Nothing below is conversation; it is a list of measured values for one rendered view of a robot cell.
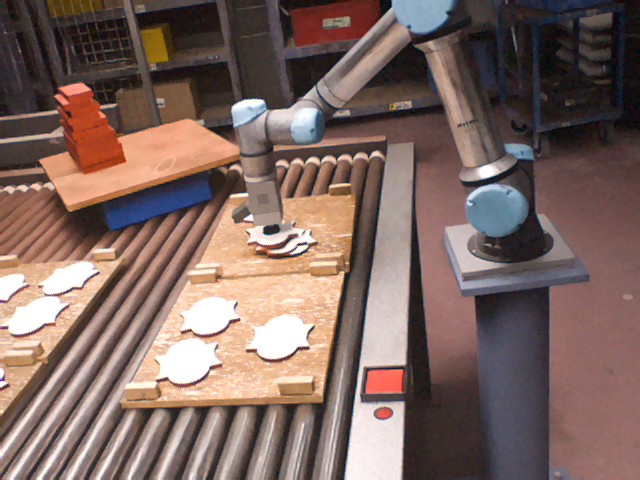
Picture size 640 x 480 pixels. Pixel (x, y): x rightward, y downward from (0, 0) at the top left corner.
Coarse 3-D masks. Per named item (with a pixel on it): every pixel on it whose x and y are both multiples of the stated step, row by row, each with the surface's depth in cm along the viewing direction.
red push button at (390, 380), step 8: (368, 376) 120; (376, 376) 119; (384, 376) 119; (392, 376) 119; (400, 376) 118; (368, 384) 118; (376, 384) 117; (384, 384) 117; (392, 384) 117; (400, 384) 117
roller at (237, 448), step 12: (324, 168) 214; (324, 180) 206; (312, 192) 199; (324, 192) 200; (240, 408) 119; (252, 408) 118; (240, 420) 116; (252, 420) 116; (240, 432) 113; (252, 432) 115; (228, 444) 111; (240, 444) 111; (228, 456) 108; (240, 456) 109; (216, 468) 108; (228, 468) 106; (240, 468) 107
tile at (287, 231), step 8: (280, 224) 169; (288, 224) 168; (248, 232) 168; (256, 232) 167; (280, 232) 165; (288, 232) 164; (296, 232) 163; (248, 240) 163; (256, 240) 163; (264, 240) 162; (272, 240) 161; (280, 240) 161
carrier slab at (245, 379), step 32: (192, 288) 155; (224, 288) 153; (256, 288) 151; (288, 288) 149; (320, 288) 147; (256, 320) 139; (320, 320) 136; (160, 352) 134; (224, 352) 131; (256, 352) 129; (320, 352) 127; (160, 384) 125; (224, 384) 122; (256, 384) 121; (320, 384) 118
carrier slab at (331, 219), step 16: (352, 192) 190; (288, 208) 187; (304, 208) 185; (320, 208) 184; (336, 208) 182; (352, 208) 181; (224, 224) 183; (240, 224) 182; (304, 224) 176; (320, 224) 175; (336, 224) 174; (352, 224) 172; (224, 240) 175; (240, 240) 173; (320, 240) 167; (336, 240) 166; (352, 240) 167; (208, 256) 168; (224, 256) 167; (240, 256) 165; (256, 256) 164; (272, 256) 163; (304, 256) 161; (224, 272) 159; (240, 272) 158; (256, 272) 157; (272, 272) 156; (288, 272) 156; (304, 272) 156
